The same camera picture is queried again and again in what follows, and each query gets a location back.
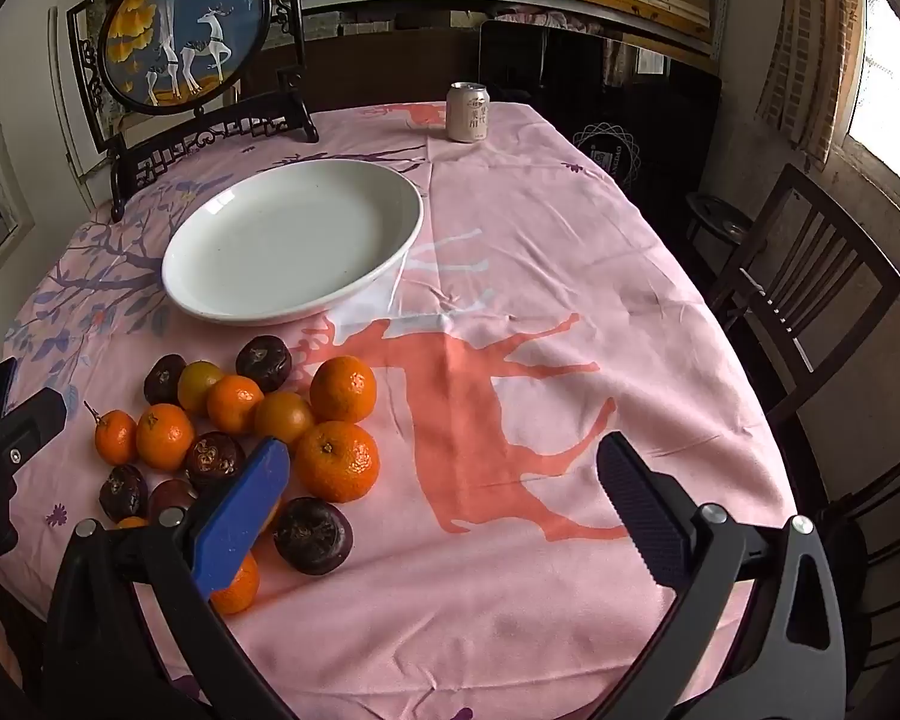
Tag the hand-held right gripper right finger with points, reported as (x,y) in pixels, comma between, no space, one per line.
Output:
(641,510)

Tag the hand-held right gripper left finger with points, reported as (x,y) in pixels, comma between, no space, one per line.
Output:
(240,510)

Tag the smooth red-purple passion fruit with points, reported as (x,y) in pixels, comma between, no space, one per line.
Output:
(171,496)

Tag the large wrinkled dark passion fruit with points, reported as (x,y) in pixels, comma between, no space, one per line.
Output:
(313,536)

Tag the small mandarin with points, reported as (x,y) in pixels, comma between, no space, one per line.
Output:
(234,403)
(240,589)
(130,522)
(283,418)
(163,436)

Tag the mandarin with stem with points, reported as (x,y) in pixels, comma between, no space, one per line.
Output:
(114,438)

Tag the large mandarin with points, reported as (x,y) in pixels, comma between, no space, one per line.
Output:
(337,461)
(343,388)

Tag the yellow passion fruit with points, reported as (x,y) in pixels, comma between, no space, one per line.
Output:
(199,386)

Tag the white oval plate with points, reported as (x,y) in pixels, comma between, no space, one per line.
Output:
(292,240)

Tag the curved dark wooden chair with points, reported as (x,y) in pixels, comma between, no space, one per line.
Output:
(881,525)

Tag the pink printed tablecloth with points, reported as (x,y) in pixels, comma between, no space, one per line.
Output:
(540,255)

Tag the white door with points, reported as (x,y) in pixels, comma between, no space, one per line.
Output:
(75,105)

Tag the round dark stool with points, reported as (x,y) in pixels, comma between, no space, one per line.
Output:
(716,214)

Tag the slatted dark wooden chair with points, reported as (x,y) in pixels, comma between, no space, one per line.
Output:
(810,255)

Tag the round deer screen black stand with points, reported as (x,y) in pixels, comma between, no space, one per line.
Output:
(180,22)

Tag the black panel with round emblem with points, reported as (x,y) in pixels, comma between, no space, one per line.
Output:
(607,90)

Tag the pale drink can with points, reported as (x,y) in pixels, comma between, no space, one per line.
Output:
(468,112)

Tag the pink floral cloth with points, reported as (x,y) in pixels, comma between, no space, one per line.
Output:
(540,16)

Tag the bright window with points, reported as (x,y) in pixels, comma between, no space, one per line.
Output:
(892,60)

